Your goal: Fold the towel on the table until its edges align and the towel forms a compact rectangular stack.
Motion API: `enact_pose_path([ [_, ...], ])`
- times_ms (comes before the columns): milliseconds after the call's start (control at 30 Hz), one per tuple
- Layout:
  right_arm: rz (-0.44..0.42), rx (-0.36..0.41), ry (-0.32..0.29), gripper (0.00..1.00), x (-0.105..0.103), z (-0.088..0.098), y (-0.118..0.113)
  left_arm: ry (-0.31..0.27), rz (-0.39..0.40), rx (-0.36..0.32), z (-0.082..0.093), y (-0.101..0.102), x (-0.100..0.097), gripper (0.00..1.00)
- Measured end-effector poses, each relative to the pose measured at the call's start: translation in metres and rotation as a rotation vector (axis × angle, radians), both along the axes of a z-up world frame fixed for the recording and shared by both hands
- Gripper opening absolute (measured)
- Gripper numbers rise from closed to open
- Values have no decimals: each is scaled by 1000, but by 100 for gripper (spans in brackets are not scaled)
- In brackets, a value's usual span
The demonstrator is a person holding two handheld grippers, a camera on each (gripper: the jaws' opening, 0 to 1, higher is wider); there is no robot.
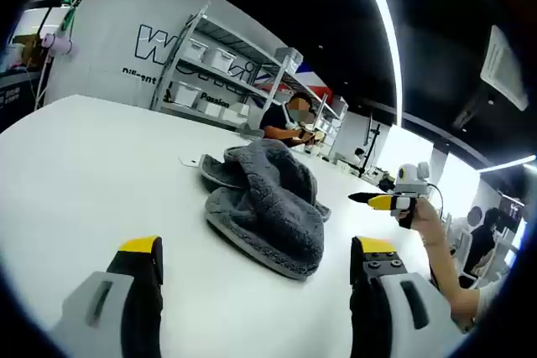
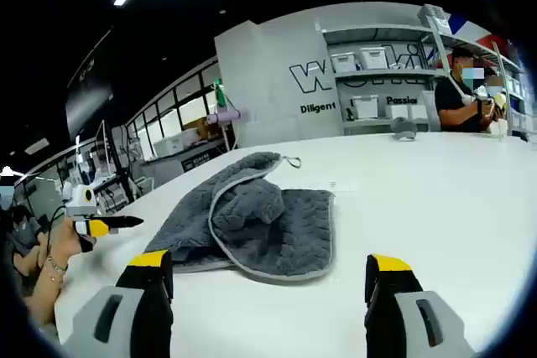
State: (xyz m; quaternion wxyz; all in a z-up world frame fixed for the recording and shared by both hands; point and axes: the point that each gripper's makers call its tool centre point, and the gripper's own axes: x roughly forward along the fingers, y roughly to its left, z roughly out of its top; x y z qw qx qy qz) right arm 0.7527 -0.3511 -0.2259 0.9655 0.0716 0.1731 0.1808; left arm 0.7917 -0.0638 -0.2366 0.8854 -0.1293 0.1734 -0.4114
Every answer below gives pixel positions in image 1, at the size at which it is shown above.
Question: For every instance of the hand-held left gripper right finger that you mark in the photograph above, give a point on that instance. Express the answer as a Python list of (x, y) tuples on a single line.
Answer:
[(377, 291)]

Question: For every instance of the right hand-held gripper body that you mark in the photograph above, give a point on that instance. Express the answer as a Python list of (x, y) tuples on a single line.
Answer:
[(413, 184)]

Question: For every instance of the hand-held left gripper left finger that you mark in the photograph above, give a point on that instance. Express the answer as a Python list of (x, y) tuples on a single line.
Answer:
[(138, 291)]

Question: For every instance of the grey fluffy towel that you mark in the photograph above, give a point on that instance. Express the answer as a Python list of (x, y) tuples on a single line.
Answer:
[(268, 207)]

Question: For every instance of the person's right hand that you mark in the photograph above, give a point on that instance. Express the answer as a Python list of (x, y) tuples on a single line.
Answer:
[(425, 217)]

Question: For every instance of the black tripod stand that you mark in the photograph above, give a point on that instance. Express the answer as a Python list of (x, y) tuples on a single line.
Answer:
[(369, 152)]

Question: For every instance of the white table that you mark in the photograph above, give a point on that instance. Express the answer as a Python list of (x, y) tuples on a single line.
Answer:
[(105, 165)]

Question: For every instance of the striped flag banner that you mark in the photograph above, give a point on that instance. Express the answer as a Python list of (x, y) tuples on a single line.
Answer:
[(310, 75)]

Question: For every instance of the white card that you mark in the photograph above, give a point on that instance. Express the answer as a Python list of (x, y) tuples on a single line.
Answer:
[(191, 162)]

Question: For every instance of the ceiling air vent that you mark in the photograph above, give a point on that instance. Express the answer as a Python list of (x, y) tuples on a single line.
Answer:
[(503, 69)]

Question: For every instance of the grey storage crate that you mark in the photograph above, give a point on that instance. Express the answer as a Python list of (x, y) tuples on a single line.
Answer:
[(288, 57)]

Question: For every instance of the ceiling light strip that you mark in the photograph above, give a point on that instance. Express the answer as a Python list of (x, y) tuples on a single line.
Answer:
[(386, 18)]

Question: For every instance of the group of white storage bins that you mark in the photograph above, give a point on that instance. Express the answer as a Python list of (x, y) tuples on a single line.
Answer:
[(220, 59)]

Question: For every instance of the grey metal shelf rack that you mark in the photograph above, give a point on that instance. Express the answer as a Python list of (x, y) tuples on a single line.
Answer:
[(235, 37)]

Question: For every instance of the pink roll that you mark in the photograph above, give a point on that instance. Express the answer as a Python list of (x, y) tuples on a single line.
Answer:
[(58, 43)]

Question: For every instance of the green hanging object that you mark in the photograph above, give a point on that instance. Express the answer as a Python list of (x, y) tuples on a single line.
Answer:
[(69, 14)]

